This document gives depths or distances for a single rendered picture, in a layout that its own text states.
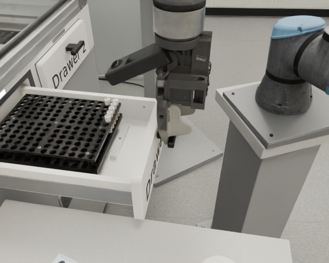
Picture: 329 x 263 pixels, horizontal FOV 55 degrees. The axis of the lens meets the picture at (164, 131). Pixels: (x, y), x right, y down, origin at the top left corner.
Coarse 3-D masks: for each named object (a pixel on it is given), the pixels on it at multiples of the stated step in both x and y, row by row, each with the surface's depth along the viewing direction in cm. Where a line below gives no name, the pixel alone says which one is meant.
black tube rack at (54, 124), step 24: (24, 96) 72; (48, 96) 72; (24, 120) 65; (48, 120) 65; (72, 120) 65; (96, 120) 65; (120, 120) 71; (0, 144) 60; (24, 144) 60; (48, 144) 60; (72, 144) 60; (48, 168) 60; (72, 168) 59; (96, 168) 59
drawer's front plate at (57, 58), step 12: (84, 24) 99; (72, 36) 91; (84, 36) 100; (60, 48) 85; (84, 48) 101; (48, 60) 79; (60, 60) 86; (72, 60) 93; (48, 72) 80; (60, 72) 86; (72, 72) 94; (48, 84) 81; (60, 84) 87
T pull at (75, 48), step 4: (80, 40) 91; (68, 44) 89; (72, 44) 89; (76, 44) 89; (80, 44) 89; (68, 48) 88; (72, 48) 87; (76, 48) 87; (80, 48) 89; (72, 52) 86; (76, 52) 87
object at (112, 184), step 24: (72, 96) 74; (96, 96) 73; (120, 96) 73; (0, 120) 69; (144, 120) 75; (0, 168) 56; (24, 168) 56; (120, 168) 64; (48, 192) 58; (72, 192) 57; (96, 192) 56; (120, 192) 55
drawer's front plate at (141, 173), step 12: (156, 108) 63; (156, 120) 61; (156, 132) 60; (144, 144) 56; (156, 144) 61; (144, 156) 53; (144, 168) 51; (156, 168) 65; (132, 180) 50; (144, 180) 52; (132, 192) 51; (144, 192) 53; (144, 204) 55; (144, 216) 56
